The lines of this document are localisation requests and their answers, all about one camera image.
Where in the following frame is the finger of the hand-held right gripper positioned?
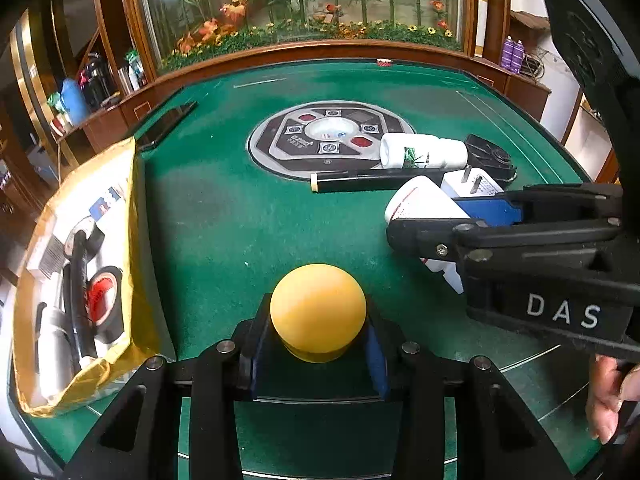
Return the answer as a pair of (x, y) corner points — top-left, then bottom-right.
(451, 183), (624, 222)
(386, 217), (624, 264)

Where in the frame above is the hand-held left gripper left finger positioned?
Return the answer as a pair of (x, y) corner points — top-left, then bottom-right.
(62, 305), (281, 480)

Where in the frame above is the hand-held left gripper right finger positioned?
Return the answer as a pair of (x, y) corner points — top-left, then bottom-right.
(362, 305), (573, 480)

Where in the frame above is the white plug charger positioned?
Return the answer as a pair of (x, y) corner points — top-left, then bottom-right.
(440, 165), (506, 200)

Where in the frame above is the white bottle red label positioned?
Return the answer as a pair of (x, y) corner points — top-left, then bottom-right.
(384, 176), (473, 295)

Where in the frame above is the black ribbed round device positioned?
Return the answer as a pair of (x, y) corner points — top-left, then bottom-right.
(462, 133), (518, 183)

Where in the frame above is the white bottle green label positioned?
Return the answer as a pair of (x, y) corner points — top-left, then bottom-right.
(380, 133), (469, 171)

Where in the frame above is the yellow ball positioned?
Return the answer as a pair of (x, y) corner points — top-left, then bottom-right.
(270, 263), (367, 363)

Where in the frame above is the black marker pen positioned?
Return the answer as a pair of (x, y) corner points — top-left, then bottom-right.
(310, 170), (446, 194)

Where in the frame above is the yellow-taped foam tray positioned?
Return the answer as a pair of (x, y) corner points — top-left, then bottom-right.
(12, 136), (163, 418)

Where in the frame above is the white blue medicine box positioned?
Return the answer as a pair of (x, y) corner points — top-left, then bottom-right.
(87, 180), (132, 221)

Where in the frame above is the person's right hand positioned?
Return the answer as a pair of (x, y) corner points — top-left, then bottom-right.
(586, 355), (628, 445)

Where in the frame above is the wooden side shelf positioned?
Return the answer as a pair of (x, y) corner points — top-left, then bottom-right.
(480, 7), (553, 121)

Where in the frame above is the black tape roll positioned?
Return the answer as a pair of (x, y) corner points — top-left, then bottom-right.
(82, 266), (126, 343)

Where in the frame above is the table centre control panel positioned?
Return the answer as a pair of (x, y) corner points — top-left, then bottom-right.
(247, 101), (416, 180)

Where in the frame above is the black film roll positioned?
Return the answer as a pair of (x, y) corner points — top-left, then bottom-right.
(70, 232), (98, 361)

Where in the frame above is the black phone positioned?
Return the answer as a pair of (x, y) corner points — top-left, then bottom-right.
(136, 101), (199, 152)

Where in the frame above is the wooden cabinet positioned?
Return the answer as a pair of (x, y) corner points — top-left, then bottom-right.
(52, 87), (161, 166)

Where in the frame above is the blue thermos jug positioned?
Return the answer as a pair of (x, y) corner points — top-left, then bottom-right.
(60, 78), (91, 126)

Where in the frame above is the black thermos jug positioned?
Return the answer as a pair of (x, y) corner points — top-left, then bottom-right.
(82, 55), (113, 111)

